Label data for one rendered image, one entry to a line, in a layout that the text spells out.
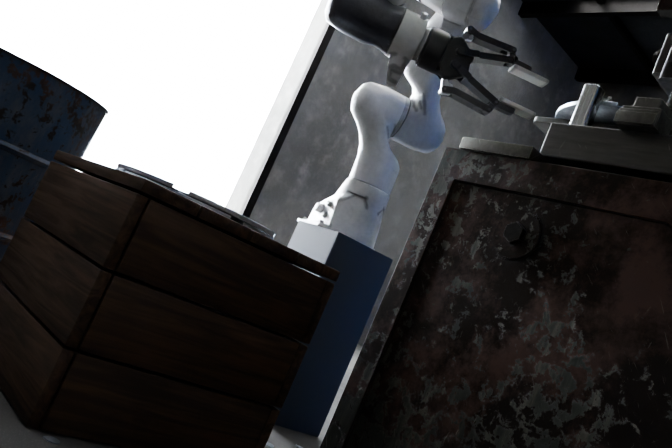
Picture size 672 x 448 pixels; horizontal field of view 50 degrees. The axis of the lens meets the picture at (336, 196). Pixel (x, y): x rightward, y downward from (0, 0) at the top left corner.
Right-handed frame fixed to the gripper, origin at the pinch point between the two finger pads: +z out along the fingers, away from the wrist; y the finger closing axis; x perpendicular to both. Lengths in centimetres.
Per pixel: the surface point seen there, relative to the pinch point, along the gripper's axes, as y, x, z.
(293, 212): 25, 533, -20
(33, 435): -79, -24, -47
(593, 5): 360, 564, 178
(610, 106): 0.1, -10.1, 11.7
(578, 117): -4.8, -11.9, 6.7
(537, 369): -46, -25, 9
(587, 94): -0.6, -12.0, 6.7
